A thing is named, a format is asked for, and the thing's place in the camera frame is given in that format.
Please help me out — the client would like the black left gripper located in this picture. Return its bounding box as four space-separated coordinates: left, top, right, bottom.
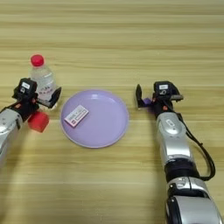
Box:
1 86 63 123

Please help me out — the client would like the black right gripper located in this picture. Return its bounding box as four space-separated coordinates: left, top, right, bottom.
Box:
135 83 185 119

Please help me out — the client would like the clear red-capped water bottle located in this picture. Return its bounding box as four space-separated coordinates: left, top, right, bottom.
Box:
29 53 59 111

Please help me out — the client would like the red cube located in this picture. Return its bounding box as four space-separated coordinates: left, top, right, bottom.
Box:
27 110 50 134

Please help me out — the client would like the right gripper white-labelled black box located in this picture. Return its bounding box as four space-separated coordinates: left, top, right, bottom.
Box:
153 80 174 99

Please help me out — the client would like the gripper white-labelled black box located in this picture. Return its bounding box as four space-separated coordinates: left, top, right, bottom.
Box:
153 80 174 99
13 77 39 101

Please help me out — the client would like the small purple bar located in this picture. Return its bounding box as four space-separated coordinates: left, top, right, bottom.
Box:
142 97 155 108

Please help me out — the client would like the left gripper white-labelled black box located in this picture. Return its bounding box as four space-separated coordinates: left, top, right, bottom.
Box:
13 77 39 101

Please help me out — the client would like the white and pink eraser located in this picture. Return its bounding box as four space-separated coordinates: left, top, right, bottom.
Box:
63 104 90 129

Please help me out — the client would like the purple round plate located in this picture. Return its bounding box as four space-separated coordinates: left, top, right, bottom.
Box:
59 88 130 150

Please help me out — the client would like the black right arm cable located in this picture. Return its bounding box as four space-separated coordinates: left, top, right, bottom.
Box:
174 111 217 182

